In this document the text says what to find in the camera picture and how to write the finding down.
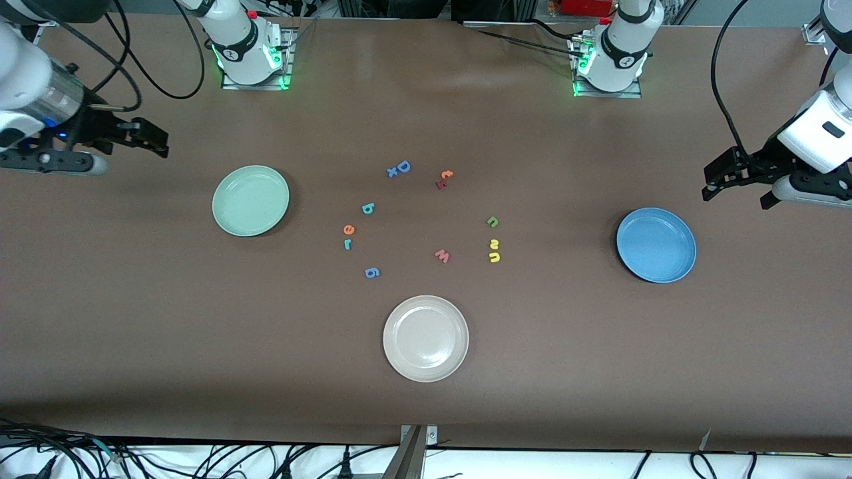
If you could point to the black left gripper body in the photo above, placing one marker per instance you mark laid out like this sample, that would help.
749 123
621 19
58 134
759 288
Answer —
763 161

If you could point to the beige plate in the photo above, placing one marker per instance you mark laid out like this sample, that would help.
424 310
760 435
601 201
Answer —
426 339

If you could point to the white paper scrap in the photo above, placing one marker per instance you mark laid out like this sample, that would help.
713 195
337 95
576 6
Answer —
705 437

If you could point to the teal foam letter b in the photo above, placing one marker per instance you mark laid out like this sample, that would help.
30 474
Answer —
368 209

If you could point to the pale green plate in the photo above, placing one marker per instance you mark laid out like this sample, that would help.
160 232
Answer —
250 201

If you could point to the grey metal bracket post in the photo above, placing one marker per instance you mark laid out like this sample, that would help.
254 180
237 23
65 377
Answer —
413 452

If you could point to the red box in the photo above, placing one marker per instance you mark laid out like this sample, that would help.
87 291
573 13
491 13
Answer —
586 6

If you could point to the pink foam letter w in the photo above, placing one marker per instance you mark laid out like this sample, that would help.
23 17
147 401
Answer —
442 255

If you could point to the aluminium frame profile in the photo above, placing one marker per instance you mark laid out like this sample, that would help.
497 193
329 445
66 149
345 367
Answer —
813 33

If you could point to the blue plate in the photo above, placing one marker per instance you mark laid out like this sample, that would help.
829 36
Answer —
655 245

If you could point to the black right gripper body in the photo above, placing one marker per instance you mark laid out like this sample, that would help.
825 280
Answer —
94 124

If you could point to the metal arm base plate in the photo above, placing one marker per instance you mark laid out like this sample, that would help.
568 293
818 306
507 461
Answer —
253 86
612 95

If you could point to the brown table cover sheet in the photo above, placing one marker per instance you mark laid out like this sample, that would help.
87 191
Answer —
200 332

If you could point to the blue foam letter D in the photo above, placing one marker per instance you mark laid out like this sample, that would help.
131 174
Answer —
402 166

